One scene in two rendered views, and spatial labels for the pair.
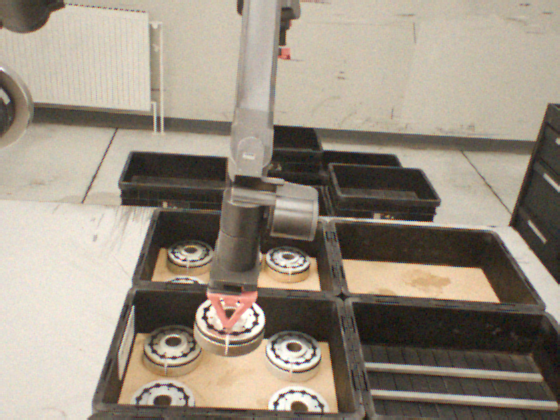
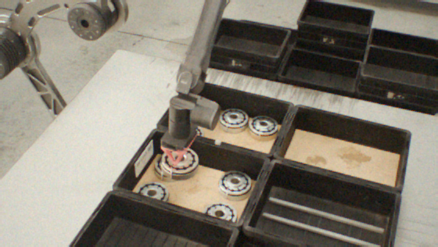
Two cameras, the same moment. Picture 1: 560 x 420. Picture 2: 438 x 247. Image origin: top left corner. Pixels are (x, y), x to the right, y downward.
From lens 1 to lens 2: 0.74 m
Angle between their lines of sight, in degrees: 23
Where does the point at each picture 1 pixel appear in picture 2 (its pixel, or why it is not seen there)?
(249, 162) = (183, 85)
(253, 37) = (204, 13)
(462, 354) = (343, 207)
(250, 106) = (192, 53)
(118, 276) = not seen: hidden behind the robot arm
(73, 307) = (141, 128)
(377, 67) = not seen: outside the picture
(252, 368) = (210, 187)
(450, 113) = not seen: outside the picture
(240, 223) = (174, 116)
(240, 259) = (177, 133)
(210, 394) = (181, 195)
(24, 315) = (115, 128)
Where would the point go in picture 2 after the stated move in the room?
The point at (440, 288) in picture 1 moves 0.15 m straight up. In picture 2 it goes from (360, 162) to (368, 129)
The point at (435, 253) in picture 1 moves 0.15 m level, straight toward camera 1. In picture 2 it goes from (367, 138) to (344, 160)
